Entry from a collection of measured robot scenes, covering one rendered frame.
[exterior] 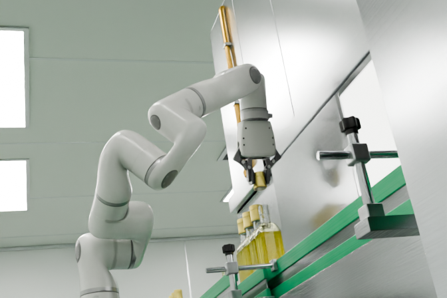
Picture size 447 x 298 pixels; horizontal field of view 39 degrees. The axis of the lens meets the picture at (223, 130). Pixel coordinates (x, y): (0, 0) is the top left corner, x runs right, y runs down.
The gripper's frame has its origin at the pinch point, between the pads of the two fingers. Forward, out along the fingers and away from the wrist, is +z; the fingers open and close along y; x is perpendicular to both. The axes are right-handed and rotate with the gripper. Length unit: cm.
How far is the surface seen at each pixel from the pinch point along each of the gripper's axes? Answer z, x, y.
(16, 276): 34, -593, 83
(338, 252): 20, 51, 3
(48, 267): 27, -595, 49
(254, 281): 26.5, 9.3, 6.3
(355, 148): 6, 82, 15
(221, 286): 27.3, 6.2, 13.7
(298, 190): 3.9, -1.0, -11.8
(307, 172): -0.2, 5.6, -11.9
